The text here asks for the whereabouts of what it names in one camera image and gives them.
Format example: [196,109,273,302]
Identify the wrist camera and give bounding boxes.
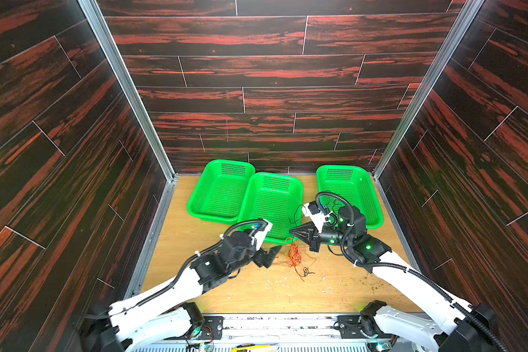
[249,219,273,251]
[302,201,337,233]

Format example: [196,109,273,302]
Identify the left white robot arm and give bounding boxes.
[79,219,281,351]

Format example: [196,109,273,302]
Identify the green basket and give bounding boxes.
[187,159,255,225]
[238,172,304,245]
[316,165,384,230]

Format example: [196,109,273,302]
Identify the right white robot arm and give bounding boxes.
[290,192,507,351]

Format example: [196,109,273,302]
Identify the left green basket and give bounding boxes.
[187,159,255,225]

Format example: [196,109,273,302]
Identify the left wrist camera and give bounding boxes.
[249,219,273,251]

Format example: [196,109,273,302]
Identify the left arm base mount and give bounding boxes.
[165,315,224,342]

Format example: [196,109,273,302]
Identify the red orange cables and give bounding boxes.
[278,237,318,282]

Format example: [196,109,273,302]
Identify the black cable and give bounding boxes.
[288,203,307,241]

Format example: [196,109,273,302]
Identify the middle green basket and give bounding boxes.
[238,172,304,245]

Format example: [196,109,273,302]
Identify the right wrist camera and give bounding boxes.
[302,201,337,233]

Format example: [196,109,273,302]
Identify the right green basket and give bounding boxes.
[316,165,384,230]

